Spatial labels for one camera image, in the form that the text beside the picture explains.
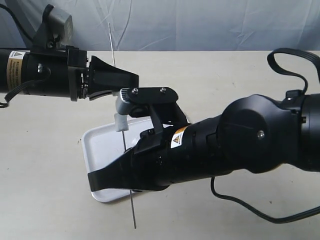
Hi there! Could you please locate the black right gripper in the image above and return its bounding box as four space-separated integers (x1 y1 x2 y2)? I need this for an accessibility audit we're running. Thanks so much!
87 123 225 192

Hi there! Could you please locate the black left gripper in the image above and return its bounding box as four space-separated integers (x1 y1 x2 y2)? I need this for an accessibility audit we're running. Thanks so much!
65 46 139 102

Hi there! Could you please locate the thin metal skewer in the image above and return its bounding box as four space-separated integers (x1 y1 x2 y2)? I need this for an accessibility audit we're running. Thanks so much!
107 22 137 229

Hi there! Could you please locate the white marshmallow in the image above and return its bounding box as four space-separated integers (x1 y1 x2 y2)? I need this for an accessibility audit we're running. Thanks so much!
114 113 129 132

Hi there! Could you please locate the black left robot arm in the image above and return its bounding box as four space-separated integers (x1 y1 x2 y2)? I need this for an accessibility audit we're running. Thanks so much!
0 46 139 108

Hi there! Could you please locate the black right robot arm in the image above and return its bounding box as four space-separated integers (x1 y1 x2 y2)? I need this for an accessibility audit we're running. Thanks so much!
88 94 320 192

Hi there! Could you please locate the white plastic tray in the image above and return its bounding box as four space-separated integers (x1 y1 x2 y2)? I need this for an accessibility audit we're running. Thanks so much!
82 118 156 204

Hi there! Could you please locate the white backdrop curtain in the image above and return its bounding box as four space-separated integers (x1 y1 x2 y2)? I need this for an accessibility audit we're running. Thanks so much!
50 0 320 51

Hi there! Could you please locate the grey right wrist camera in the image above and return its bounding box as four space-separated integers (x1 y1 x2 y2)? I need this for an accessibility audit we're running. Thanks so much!
115 87 188 134

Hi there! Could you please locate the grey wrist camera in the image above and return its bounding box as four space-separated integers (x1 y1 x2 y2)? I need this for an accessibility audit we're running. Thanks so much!
115 87 188 134
32 4 74 50

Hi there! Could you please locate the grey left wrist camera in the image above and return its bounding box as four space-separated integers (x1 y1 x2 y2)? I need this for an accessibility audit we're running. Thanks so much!
32 4 74 50

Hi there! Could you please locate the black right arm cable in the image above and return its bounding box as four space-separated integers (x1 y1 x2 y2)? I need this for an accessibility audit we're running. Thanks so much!
211 47 320 223

